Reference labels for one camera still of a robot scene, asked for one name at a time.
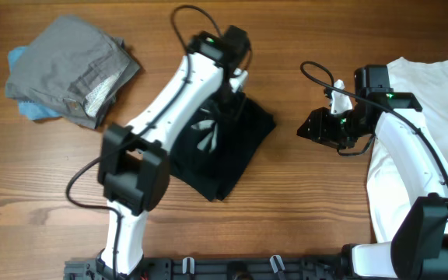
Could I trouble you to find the folded blue garment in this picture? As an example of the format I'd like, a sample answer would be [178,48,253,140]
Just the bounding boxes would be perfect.
[6,45,117,121]

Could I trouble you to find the black shorts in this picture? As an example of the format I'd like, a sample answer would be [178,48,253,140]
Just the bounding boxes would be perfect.
[170,93,275,201]

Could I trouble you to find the white t-shirt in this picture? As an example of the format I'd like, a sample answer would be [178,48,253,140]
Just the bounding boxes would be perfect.
[366,57,448,243]

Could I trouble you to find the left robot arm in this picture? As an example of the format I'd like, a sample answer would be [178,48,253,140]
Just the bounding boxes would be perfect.
[96,26,251,279]

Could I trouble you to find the black cable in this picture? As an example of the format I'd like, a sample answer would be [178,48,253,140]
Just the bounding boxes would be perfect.
[299,60,448,280]
[65,4,225,280]

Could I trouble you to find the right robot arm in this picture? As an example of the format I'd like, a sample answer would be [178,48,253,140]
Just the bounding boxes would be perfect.
[297,65,448,279]

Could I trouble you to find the right black cable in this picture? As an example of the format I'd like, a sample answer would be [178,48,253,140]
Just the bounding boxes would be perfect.
[299,60,448,280]

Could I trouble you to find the left black cable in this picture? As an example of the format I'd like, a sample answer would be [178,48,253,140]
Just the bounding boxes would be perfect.
[65,4,225,280]

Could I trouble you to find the folded grey shorts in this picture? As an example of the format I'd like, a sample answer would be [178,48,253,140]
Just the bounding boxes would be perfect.
[5,16,141,129]

